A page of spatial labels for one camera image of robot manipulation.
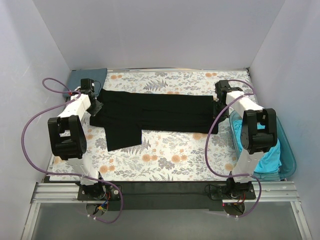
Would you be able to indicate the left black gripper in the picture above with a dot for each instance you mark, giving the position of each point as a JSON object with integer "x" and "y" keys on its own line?
{"x": 96, "y": 107}

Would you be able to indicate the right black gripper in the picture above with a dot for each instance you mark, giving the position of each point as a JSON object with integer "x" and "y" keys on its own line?
{"x": 218, "y": 110}

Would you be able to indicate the black t-shirt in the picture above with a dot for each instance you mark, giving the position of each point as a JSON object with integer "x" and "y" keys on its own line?
{"x": 125, "y": 115}

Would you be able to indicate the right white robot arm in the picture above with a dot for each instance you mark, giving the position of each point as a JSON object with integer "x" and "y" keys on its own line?
{"x": 258, "y": 133}

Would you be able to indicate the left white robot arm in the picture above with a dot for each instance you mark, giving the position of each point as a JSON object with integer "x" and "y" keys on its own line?
{"x": 68, "y": 140}

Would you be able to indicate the folded grey-blue t-shirt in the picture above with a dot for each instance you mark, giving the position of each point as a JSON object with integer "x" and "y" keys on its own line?
{"x": 98, "y": 75}

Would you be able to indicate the turquoise t-shirt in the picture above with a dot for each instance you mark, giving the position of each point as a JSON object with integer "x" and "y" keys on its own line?
{"x": 270, "y": 162}

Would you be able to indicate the floral patterned table mat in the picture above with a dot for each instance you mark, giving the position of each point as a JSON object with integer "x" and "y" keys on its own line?
{"x": 163, "y": 155}

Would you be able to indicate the teal plastic bin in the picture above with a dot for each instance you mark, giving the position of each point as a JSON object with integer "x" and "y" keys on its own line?
{"x": 287, "y": 157}

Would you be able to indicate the aluminium frame rail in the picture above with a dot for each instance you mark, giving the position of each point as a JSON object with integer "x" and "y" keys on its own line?
{"x": 61, "y": 192}

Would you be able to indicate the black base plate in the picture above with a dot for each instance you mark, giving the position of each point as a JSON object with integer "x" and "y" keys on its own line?
{"x": 167, "y": 195}

